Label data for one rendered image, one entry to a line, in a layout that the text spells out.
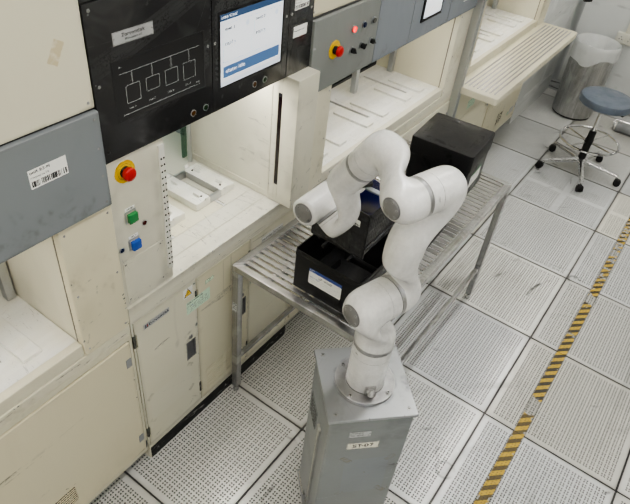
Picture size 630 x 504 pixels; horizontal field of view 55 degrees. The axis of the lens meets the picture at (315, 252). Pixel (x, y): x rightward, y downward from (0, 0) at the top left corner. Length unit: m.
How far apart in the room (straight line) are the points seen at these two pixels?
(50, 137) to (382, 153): 0.75
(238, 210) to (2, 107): 1.15
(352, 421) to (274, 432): 0.90
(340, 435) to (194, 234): 0.88
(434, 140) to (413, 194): 1.37
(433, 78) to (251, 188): 1.45
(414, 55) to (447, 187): 2.20
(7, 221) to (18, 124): 0.23
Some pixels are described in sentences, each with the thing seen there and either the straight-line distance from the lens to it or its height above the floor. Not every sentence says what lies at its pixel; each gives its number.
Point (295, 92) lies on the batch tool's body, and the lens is 2.12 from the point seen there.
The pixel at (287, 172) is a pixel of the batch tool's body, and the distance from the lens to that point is 2.29.
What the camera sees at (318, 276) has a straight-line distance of 2.09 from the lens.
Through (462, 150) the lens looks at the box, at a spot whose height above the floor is 1.01.
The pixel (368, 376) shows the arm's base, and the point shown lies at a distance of 1.83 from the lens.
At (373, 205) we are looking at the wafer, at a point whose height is 1.10.
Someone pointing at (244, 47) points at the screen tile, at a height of 1.56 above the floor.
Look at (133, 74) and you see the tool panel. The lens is 1.61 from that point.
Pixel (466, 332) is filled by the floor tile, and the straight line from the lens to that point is 3.27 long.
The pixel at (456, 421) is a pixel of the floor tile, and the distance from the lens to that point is 2.90.
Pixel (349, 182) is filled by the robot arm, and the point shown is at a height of 1.43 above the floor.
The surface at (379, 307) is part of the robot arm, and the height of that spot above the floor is 1.16.
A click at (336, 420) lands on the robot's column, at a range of 1.85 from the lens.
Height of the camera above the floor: 2.28
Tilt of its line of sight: 40 degrees down
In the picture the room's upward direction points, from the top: 7 degrees clockwise
